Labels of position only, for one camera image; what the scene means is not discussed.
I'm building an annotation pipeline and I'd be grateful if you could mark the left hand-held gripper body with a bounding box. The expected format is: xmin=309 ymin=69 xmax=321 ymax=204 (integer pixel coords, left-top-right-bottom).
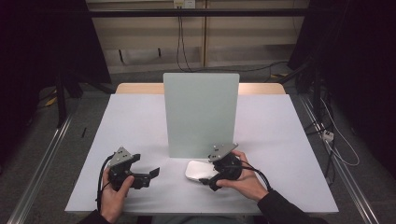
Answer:
xmin=106 ymin=147 xmax=153 ymax=191

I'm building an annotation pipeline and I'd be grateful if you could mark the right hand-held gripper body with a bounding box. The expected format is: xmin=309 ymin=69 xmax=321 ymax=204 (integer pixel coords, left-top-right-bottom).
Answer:
xmin=207 ymin=142 xmax=244 ymax=182

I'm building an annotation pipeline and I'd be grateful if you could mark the white board eraser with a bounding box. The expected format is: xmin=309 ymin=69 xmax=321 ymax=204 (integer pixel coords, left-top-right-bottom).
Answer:
xmin=185 ymin=160 xmax=219 ymax=183

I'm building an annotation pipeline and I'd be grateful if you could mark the pale green glass whiteboard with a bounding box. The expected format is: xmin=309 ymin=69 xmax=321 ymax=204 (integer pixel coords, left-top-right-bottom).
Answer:
xmin=163 ymin=72 xmax=241 ymax=160

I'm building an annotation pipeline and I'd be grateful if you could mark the person's right hand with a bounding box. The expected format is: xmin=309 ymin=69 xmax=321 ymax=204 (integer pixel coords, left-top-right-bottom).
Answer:
xmin=216 ymin=150 xmax=271 ymax=203

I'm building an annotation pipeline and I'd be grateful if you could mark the person's left hand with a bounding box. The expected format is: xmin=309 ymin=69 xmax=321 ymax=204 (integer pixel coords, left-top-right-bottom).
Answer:
xmin=100 ymin=167 xmax=135 ymax=224

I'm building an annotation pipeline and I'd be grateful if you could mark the black metal stand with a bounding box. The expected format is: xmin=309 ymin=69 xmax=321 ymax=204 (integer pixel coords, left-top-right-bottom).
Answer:
xmin=53 ymin=70 xmax=84 ymax=129

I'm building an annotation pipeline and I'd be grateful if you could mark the white power strip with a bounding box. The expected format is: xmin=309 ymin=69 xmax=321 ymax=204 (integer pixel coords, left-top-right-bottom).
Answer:
xmin=321 ymin=129 xmax=335 ymax=143

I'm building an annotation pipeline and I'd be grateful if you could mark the black horizontal metal bar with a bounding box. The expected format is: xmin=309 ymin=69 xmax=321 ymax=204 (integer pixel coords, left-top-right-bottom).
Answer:
xmin=88 ymin=7 xmax=313 ymax=19

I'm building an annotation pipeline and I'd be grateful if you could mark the left hand-held gripper cable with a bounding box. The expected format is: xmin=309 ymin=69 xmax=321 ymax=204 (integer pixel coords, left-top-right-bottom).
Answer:
xmin=95 ymin=154 xmax=115 ymax=213

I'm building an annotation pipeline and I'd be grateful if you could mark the hand-held gripper cable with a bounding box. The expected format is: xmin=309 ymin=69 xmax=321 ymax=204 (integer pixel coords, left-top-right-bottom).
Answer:
xmin=95 ymin=154 xmax=115 ymax=213
xmin=238 ymin=160 xmax=274 ymax=192

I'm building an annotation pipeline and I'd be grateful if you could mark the right hand-held gripper cable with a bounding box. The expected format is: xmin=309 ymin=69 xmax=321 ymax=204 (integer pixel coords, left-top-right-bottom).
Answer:
xmin=238 ymin=160 xmax=274 ymax=192

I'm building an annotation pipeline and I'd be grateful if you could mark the aluminium floor rail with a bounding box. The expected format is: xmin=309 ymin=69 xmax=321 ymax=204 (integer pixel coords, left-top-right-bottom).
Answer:
xmin=298 ymin=94 xmax=380 ymax=224
xmin=7 ymin=114 xmax=75 ymax=224

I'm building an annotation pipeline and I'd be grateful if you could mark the black floor cable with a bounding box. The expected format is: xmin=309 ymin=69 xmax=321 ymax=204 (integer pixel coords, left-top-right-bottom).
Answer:
xmin=191 ymin=60 xmax=290 ymax=75

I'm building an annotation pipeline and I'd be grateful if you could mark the white floor cable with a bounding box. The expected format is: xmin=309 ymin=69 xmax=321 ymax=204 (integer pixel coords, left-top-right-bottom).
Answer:
xmin=319 ymin=98 xmax=361 ymax=167

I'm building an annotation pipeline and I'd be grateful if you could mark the black wall cable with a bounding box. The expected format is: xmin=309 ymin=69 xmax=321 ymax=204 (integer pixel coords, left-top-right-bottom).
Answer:
xmin=179 ymin=7 xmax=194 ymax=73
xmin=176 ymin=7 xmax=188 ymax=73

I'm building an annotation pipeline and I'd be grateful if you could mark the thin brown wall conduit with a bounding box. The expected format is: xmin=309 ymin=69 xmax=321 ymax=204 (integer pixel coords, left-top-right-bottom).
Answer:
xmin=202 ymin=0 xmax=208 ymax=68

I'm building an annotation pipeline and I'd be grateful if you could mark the white wall power outlet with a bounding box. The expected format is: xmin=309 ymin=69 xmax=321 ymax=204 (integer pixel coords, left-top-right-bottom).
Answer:
xmin=173 ymin=0 xmax=197 ymax=9

